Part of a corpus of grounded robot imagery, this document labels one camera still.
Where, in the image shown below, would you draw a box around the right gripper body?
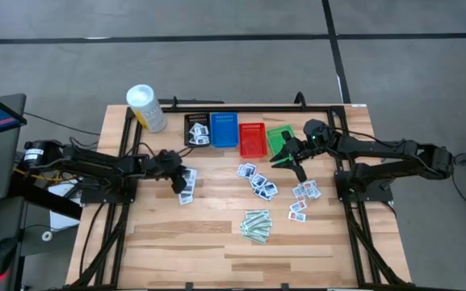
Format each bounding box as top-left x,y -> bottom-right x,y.
291,137 -> 321,162

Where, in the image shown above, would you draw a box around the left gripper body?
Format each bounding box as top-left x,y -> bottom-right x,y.
147,153 -> 177,179

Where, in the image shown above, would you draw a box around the green plastic basket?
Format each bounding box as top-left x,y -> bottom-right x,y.
266,124 -> 303,167

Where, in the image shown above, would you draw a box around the black plastic basket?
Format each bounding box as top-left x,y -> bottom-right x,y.
183,112 -> 212,149

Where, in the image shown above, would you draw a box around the red plastic basket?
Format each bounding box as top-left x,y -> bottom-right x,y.
238,122 -> 268,159

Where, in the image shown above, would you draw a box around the black arched table clamp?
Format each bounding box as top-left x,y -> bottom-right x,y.
292,91 -> 309,108

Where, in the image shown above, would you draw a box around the blue plastic basket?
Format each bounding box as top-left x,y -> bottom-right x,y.
209,112 -> 240,149

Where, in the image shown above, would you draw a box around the white yellow wipes canister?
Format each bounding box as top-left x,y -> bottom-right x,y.
125,83 -> 168,134

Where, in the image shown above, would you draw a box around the black flat table clamp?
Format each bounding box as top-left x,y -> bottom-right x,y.
170,95 -> 225,107

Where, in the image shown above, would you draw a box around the white paper sheet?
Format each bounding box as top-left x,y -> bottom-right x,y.
48,183 -> 83,231

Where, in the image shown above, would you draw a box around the black support beam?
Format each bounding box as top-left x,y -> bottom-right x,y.
10,173 -> 84,221

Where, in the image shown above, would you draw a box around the black computer mouse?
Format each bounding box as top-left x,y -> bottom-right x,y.
0,236 -> 19,280

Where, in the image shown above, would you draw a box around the black left wrist camera cable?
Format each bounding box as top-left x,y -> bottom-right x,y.
129,141 -> 196,159

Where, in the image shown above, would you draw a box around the black aluminium rig frame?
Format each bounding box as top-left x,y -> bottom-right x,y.
65,103 -> 414,291

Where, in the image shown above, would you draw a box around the thin black floor cable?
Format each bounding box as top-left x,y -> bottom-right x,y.
24,111 -> 103,137

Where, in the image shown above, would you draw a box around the yellow cables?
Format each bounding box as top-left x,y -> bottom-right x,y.
14,167 -> 84,183

